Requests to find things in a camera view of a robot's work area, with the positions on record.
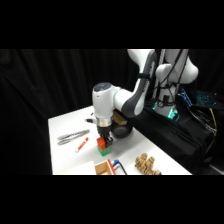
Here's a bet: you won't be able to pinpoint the yellow cable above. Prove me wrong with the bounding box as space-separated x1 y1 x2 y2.
208 108 218 137

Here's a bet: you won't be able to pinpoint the metal tongs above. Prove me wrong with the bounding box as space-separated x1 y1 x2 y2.
56 128 91 147

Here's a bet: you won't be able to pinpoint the brown wooden block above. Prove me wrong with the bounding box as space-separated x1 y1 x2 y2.
112 110 130 127

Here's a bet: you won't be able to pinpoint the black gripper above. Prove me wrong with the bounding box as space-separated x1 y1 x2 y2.
97 125 115 147

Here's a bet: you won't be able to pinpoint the black robot stand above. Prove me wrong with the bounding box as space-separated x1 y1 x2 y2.
127 98 216 175

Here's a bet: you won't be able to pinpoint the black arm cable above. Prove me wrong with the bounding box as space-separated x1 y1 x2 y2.
153 49 190 108

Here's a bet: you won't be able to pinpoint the wooden box with red edge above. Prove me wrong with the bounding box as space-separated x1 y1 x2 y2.
93 158 118 176

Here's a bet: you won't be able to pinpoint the red and white marker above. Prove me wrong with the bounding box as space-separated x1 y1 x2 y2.
74 136 90 154

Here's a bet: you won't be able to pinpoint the black curtain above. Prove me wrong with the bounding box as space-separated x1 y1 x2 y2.
0 49 224 176

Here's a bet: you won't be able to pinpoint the keyboard with blue lights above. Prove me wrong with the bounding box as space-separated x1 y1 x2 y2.
195 89 222 110

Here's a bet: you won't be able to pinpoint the small green light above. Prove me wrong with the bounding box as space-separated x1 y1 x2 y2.
152 101 181 122

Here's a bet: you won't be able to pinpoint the black bowl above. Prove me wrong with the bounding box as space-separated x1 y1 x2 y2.
110 122 133 140

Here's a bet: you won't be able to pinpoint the red cube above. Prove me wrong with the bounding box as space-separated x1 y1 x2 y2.
96 137 108 150

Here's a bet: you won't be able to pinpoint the green cube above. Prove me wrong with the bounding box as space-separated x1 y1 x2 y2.
97 145 111 157

